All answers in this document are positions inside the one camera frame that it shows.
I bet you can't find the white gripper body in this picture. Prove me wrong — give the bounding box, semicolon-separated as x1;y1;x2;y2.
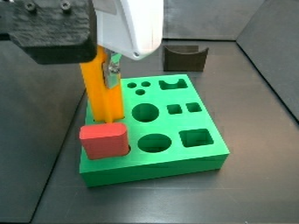
91;0;164;60

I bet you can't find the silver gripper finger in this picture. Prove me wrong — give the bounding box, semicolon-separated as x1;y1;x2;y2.
101;49;121;88

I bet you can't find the green shape sorter board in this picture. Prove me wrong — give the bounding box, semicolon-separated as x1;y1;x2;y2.
78;74;229;186

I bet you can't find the black curved stand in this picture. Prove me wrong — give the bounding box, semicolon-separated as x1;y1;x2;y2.
162;45;209;72

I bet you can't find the red rounded block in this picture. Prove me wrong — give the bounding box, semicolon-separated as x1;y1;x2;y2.
78;122;129;160

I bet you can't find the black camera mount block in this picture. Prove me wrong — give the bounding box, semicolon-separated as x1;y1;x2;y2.
0;0;97;65

